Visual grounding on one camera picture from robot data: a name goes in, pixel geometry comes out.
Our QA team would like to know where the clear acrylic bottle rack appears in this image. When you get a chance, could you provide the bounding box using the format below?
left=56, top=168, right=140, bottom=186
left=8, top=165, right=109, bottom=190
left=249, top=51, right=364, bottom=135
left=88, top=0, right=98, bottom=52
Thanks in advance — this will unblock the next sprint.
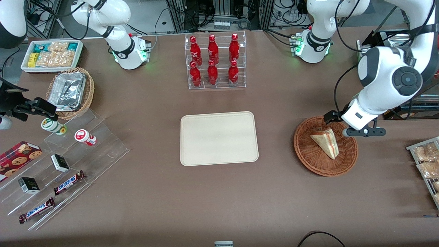
left=185, top=30, right=247, bottom=90

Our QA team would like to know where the small black box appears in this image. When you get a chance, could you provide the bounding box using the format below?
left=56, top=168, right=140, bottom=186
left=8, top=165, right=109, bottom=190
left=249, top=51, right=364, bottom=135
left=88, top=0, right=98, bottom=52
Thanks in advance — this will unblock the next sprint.
left=51, top=154, right=70, bottom=173
left=18, top=177, right=40, bottom=194

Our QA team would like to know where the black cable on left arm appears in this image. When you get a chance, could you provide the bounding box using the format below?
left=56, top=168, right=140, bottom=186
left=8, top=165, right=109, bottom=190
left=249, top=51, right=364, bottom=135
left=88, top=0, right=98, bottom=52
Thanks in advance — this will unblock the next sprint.
left=333, top=63, right=359, bottom=114

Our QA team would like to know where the light tan wicker basket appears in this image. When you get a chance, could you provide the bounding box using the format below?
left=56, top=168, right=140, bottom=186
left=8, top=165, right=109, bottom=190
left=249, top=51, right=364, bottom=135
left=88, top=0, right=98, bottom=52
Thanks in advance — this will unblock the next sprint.
left=46, top=67, right=95, bottom=120

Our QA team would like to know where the yogurt bottle red label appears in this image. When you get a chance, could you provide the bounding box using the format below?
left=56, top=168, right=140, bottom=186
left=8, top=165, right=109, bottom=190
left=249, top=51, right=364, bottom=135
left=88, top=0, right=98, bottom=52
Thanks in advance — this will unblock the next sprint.
left=74, top=129, right=97, bottom=146

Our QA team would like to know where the aluminium frame equipment rack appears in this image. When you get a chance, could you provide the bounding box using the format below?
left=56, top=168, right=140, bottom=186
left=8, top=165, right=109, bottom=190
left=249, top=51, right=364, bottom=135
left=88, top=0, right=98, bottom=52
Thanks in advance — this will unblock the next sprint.
left=165, top=0, right=275, bottom=33

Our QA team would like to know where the Snickers chocolate bar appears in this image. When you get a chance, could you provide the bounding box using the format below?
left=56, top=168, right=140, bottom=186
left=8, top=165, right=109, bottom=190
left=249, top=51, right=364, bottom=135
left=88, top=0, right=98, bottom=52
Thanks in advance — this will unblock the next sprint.
left=19, top=197, right=56, bottom=224
left=53, top=170, right=86, bottom=196

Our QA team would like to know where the red cola bottle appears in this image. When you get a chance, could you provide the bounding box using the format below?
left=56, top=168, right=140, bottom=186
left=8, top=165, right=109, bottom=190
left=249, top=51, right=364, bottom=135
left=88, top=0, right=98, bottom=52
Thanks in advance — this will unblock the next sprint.
left=189, top=36, right=203, bottom=66
left=229, top=33, right=240, bottom=64
left=207, top=34, right=219, bottom=66
left=207, top=60, right=218, bottom=85
left=228, top=60, right=239, bottom=86
left=189, top=61, right=202, bottom=87

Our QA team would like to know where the red chocolate chip cookie box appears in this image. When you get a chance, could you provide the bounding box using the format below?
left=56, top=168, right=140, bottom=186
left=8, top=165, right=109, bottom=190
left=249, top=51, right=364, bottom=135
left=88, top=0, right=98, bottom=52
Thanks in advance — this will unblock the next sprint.
left=0, top=141, right=43, bottom=182

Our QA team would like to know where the large clear nut bag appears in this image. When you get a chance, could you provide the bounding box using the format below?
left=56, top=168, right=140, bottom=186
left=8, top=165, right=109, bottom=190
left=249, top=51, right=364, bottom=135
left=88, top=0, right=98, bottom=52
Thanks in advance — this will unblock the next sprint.
left=36, top=51, right=75, bottom=68

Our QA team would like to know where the beige plastic tray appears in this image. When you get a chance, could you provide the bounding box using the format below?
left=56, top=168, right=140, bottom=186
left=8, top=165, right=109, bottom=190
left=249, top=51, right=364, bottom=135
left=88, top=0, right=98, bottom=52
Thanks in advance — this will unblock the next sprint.
left=180, top=111, right=259, bottom=167

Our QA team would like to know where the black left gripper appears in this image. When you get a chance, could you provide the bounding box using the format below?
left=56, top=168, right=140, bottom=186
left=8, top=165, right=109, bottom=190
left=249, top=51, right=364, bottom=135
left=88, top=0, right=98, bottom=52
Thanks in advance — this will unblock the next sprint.
left=324, top=110, right=344, bottom=125

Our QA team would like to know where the triangular sandwich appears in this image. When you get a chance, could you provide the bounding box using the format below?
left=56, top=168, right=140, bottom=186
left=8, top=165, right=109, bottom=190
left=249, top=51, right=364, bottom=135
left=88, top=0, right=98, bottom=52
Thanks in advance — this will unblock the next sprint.
left=310, top=129, right=339, bottom=160

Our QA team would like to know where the clear acrylic stepped shelf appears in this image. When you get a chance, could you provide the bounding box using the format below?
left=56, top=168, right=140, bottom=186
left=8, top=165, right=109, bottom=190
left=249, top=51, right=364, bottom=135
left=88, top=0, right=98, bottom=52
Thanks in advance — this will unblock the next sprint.
left=44, top=108, right=130, bottom=184
left=0, top=151, right=92, bottom=231

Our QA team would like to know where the yogurt bottle green label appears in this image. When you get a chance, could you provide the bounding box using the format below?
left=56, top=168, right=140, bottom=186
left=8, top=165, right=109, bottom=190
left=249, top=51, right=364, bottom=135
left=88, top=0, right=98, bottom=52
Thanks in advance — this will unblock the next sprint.
left=41, top=117, right=68, bottom=135

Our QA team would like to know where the aluminium foil tray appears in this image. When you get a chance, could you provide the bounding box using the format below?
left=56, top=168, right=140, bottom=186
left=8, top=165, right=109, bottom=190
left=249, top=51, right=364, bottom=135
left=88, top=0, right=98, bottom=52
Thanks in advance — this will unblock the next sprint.
left=47, top=71, right=87, bottom=112

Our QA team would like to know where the black looped cable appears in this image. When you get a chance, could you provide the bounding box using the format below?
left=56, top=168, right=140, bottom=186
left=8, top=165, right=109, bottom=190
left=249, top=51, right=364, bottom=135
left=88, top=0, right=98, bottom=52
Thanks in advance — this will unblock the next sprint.
left=297, top=231, right=346, bottom=247

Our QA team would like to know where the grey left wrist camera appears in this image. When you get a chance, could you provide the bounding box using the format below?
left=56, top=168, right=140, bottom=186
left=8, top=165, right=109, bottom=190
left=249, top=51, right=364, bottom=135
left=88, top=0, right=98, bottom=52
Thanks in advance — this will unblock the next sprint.
left=344, top=127, right=387, bottom=138

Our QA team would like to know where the white rectangular snack bin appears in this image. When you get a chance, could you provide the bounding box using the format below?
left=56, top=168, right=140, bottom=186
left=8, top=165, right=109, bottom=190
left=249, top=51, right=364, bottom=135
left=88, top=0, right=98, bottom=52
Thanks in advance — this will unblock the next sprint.
left=21, top=39, right=84, bottom=73

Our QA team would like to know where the brown round wicker basket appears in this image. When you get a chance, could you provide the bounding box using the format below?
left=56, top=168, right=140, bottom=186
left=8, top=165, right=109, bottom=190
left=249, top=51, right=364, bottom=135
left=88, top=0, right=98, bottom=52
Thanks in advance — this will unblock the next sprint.
left=294, top=116, right=359, bottom=177

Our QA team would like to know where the small clear nut bag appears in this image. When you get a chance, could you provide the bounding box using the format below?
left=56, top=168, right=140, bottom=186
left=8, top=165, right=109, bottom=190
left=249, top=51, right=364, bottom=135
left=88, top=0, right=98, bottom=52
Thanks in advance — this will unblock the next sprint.
left=48, top=41, right=69, bottom=54

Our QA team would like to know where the grey wire snack tray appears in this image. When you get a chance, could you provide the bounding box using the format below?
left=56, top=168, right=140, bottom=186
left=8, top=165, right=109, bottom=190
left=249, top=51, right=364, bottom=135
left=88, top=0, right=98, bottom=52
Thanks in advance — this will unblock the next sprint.
left=406, top=137, right=439, bottom=210

